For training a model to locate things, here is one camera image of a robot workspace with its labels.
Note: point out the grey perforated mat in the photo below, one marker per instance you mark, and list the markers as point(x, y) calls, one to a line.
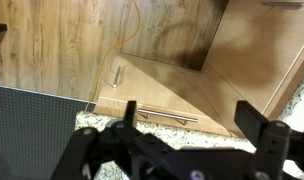
point(34, 131)

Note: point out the side cabinet door with handle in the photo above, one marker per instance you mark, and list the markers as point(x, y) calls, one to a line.
point(257, 44)

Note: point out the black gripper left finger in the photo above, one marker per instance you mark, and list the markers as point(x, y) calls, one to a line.
point(130, 114)

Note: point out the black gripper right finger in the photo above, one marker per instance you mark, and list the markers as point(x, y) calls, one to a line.
point(250, 121)

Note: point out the wooden drawer with steel handle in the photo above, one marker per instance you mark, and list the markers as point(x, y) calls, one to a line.
point(116, 108)

